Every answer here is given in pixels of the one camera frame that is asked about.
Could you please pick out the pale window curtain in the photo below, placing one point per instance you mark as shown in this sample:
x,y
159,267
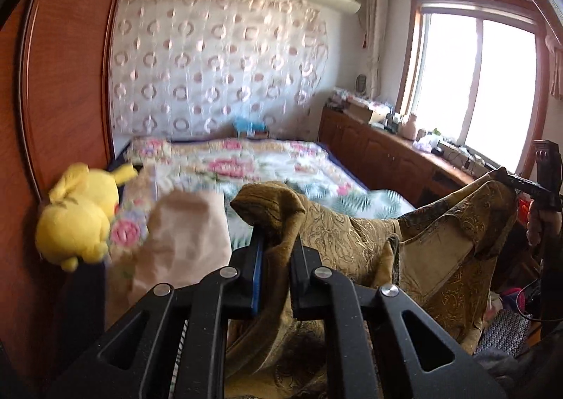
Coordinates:
x,y
376,38

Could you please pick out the long wooden cabinet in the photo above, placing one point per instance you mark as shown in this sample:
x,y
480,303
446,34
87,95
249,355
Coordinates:
x,y
374,152

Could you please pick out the pink kettle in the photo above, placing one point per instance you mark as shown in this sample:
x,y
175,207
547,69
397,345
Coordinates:
x,y
411,127

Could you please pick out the black white patterned cloth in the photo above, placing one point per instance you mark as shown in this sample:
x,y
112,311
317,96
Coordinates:
x,y
503,331

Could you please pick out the person's right hand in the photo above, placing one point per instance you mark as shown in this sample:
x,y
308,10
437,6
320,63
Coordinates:
x,y
536,225

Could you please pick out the wooden slatted wardrobe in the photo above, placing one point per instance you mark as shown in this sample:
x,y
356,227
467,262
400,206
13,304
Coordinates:
x,y
66,73

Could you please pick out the yellow plush toy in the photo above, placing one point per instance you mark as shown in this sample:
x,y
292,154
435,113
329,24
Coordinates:
x,y
79,218

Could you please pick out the blue plastic bag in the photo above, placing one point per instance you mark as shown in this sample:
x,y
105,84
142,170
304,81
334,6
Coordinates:
x,y
246,124

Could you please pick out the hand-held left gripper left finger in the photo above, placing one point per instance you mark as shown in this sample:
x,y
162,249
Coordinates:
x,y
257,276

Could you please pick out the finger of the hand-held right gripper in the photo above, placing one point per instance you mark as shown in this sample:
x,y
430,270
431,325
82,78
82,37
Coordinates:
x,y
534,194

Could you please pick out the white plastic bag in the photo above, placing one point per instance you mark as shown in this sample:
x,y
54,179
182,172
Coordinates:
x,y
425,144

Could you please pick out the brown patterned shirt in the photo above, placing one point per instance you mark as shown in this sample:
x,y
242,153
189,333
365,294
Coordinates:
x,y
343,232

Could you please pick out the small box with label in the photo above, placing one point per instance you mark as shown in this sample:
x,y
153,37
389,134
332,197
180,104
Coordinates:
x,y
257,134

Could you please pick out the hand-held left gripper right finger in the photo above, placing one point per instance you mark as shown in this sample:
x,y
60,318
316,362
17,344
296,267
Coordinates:
x,y
303,280

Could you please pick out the round black desk fan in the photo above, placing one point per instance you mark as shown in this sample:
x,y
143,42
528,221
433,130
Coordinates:
x,y
361,84

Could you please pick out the beige folded garment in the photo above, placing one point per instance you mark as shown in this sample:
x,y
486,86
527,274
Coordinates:
x,y
184,236

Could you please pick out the printed fabric bundle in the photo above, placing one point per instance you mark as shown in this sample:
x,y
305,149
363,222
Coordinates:
x,y
341,97

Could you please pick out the open cardboard box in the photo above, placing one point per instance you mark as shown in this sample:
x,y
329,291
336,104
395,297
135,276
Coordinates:
x,y
365,112

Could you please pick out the sheer circle patterned curtain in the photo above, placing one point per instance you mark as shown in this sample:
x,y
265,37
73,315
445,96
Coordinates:
x,y
211,64

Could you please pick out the wooden framed window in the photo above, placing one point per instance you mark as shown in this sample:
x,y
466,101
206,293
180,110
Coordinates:
x,y
466,73

